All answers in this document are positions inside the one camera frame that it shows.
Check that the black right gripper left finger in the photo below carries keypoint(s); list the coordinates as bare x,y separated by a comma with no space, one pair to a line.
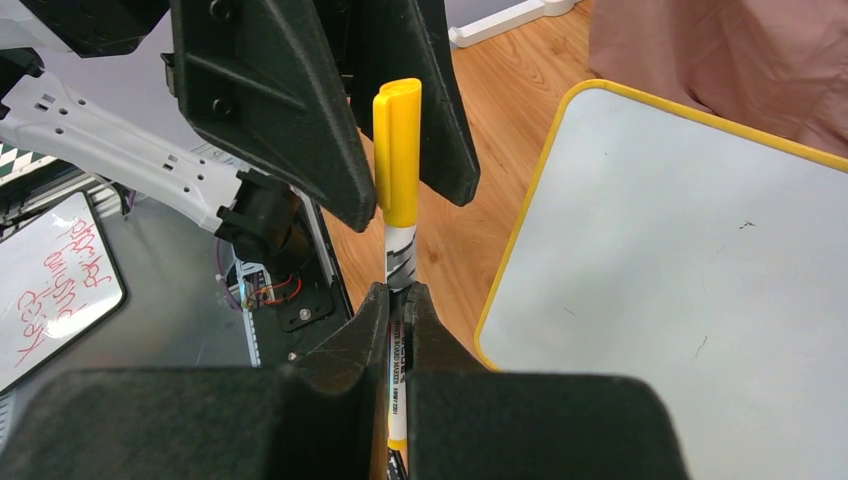
321,417

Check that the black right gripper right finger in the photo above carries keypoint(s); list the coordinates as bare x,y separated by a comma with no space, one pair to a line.
468,422

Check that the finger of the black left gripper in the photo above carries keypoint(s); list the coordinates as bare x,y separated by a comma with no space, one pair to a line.
258,80
396,40

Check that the yellow marker cap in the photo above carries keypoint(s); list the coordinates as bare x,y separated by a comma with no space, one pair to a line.
397,148

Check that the white whiteboard marker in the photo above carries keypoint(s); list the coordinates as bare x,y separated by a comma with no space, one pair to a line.
400,273

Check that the yellow framed whiteboard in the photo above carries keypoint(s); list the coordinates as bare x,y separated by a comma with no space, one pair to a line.
703,257

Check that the small whiteboard with red writing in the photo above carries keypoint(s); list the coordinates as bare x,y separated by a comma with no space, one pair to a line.
59,279

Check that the white clothes rack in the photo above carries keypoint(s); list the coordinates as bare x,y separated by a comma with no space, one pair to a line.
508,19

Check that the pink shorts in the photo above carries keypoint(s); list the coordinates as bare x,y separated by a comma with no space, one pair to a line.
776,66

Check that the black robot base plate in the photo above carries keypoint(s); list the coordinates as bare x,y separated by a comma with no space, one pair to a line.
285,317

